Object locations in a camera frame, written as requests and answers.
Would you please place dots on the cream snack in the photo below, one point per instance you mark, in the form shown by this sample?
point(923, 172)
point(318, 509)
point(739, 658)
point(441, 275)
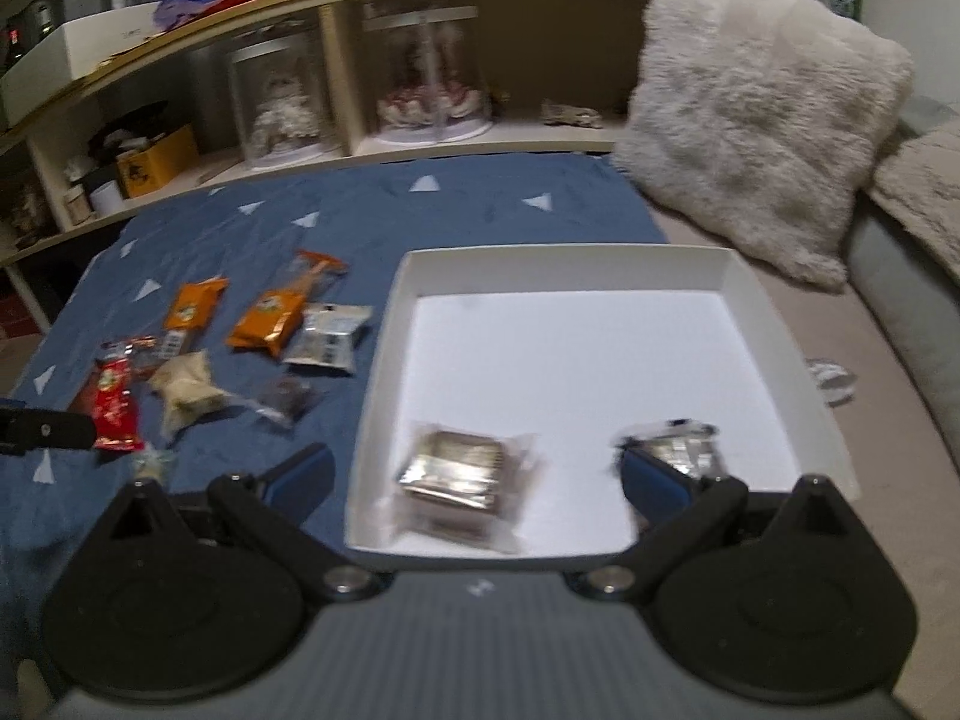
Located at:
point(184, 388)

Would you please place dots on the dark snack in clear wrapper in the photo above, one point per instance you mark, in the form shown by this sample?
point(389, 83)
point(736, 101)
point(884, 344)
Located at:
point(289, 397)

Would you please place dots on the red snack packet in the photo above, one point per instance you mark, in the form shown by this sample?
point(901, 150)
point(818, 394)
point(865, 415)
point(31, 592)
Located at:
point(116, 401)

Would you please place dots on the crumpled clear plastic wrapper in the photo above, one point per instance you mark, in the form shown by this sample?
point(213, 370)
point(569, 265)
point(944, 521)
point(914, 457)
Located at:
point(832, 381)

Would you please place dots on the black device with red display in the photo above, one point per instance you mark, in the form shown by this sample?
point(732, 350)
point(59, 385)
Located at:
point(19, 34)

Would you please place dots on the blue blanket with white triangles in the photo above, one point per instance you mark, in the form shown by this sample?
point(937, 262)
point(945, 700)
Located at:
point(450, 210)

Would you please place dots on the large orange snack packet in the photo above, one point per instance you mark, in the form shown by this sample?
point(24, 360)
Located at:
point(266, 324)

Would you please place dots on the white cardboard box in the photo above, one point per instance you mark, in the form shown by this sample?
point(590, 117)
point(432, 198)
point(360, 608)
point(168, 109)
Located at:
point(570, 345)

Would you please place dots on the white roll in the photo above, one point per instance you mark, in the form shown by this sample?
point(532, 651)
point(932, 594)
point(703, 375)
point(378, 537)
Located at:
point(105, 197)

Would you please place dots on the small orange snack packet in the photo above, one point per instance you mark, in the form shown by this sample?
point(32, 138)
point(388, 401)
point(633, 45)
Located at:
point(195, 304)

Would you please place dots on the silver snack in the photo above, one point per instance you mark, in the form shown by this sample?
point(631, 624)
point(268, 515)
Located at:
point(454, 469)

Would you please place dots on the beige knitted cushion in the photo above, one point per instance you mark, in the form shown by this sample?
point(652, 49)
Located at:
point(922, 187)

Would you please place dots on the small multicoloured snack packet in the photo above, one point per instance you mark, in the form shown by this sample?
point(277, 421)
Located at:
point(156, 349)

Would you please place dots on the clear packet with orange ends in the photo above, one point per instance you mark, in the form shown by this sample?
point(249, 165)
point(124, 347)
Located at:
point(315, 271)

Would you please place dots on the purple plate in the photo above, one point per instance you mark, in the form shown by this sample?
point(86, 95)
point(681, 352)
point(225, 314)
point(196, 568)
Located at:
point(187, 4)

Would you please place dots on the wooden shelf unit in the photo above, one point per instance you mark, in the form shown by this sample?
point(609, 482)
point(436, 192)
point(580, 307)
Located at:
point(555, 37)

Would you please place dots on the crinkled silver snack packet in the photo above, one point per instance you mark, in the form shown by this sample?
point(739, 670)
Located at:
point(686, 446)

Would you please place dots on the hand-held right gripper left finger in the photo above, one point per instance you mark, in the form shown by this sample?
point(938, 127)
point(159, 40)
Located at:
point(304, 476)

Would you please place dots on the small grey figurine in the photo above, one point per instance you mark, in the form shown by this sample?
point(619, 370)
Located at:
point(571, 114)

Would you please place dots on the yellow box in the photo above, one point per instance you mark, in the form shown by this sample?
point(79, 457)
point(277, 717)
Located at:
point(154, 163)

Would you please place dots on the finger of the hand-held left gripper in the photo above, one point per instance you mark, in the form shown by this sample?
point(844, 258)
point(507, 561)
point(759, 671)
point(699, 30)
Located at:
point(45, 429)

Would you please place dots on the pale snack packet white label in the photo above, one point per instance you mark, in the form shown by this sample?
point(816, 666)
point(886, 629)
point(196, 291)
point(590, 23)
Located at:
point(330, 334)

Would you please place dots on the clear dome with white figure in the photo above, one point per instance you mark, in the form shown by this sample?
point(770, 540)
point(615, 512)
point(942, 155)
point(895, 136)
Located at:
point(281, 105)

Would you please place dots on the clear dome with pink figure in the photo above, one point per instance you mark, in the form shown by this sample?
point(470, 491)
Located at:
point(427, 75)

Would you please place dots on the small pale green packet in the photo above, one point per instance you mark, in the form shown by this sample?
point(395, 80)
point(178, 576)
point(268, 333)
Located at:
point(150, 463)

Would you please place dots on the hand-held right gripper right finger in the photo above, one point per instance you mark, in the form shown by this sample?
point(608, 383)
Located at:
point(656, 486)

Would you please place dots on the fluffy cream pillow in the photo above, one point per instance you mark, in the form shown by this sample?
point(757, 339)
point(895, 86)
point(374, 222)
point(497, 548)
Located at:
point(757, 120)

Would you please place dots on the white storage box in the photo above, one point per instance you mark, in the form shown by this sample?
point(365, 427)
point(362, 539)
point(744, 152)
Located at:
point(82, 41)

